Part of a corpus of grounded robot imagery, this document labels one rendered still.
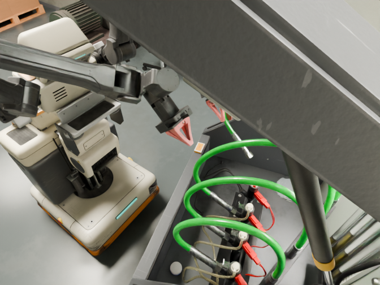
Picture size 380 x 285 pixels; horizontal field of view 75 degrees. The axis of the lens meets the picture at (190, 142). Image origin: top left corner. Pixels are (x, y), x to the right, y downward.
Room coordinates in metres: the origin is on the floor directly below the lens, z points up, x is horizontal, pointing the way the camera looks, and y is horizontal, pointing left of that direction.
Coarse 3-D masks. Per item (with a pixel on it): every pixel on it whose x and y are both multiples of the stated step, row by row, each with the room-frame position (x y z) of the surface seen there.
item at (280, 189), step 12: (216, 180) 0.29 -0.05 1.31; (228, 180) 0.28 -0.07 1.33; (240, 180) 0.27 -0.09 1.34; (252, 180) 0.26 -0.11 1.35; (264, 180) 0.26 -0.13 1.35; (192, 192) 0.30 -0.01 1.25; (288, 192) 0.24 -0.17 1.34; (216, 228) 0.28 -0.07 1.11; (300, 240) 0.22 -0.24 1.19; (288, 252) 0.22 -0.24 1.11
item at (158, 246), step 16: (208, 144) 0.75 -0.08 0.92; (192, 160) 0.64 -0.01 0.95; (192, 176) 0.56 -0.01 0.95; (176, 192) 0.49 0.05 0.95; (176, 208) 0.43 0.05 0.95; (160, 224) 0.37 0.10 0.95; (176, 224) 0.41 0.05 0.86; (160, 240) 0.31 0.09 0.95; (144, 256) 0.27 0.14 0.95; (160, 256) 0.28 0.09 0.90; (144, 272) 0.22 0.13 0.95
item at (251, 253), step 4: (244, 244) 0.25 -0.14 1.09; (248, 244) 0.25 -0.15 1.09; (244, 248) 0.24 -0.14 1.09; (248, 248) 0.24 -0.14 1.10; (248, 252) 0.23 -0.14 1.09; (252, 252) 0.23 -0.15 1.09; (252, 256) 0.22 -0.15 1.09; (256, 256) 0.22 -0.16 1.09; (256, 260) 0.21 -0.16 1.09; (256, 264) 0.20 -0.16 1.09
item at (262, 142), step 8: (224, 144) 0.37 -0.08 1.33; (232, 144) 0.36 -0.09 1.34; (240, 144) 0.35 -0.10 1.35; (248, 144) 0.34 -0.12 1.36; (256, 144) 0.34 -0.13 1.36; (264, 144) 0.33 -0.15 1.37; (272, 144) 0.33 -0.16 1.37; (208, 152) 0.38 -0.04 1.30; (216, 152) 0.37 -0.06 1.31; (200, 160) 0.38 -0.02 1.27; (328, 184) 0.29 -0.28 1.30; (208, 192) 0.37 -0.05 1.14; (328, 192) 0.28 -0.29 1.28; (216, 200) 0.36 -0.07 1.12; (328, 200) 0.28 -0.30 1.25; (224, 208) 0.35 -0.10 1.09; (232, 208) 0.35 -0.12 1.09; (328, 208) 0.27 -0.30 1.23
